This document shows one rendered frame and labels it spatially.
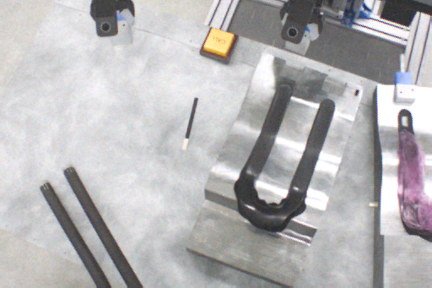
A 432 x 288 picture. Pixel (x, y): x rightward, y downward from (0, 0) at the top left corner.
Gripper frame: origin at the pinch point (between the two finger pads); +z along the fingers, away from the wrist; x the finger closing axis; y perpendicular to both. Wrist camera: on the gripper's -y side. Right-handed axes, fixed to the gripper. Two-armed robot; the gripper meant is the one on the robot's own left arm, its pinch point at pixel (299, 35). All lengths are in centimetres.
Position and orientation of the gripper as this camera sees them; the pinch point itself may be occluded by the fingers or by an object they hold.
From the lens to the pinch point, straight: 141.1
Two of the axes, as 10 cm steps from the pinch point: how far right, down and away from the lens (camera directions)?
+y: 4.1, -8.6, 3.2
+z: 0.5, 3.7, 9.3
